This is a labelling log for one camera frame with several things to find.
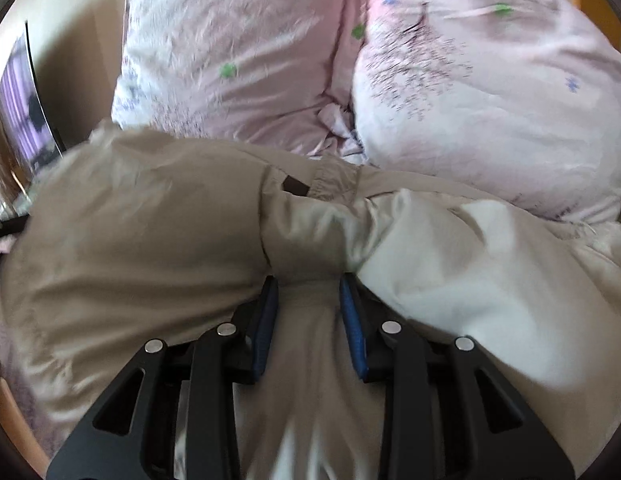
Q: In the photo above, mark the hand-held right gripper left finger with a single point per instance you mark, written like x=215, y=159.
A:
x=263, y=335

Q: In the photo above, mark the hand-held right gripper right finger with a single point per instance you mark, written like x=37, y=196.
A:
x=354, y=335

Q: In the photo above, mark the white puffer jacket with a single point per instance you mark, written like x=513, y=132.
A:
x=140, y=240

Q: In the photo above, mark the pink floral pillow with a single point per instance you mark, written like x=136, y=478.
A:
x=230, y=50
x=490, y=100

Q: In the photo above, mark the black flat television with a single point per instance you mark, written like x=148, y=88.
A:
x=25, y=100

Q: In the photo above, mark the wooden headboard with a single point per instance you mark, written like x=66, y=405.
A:
x=598, y=5

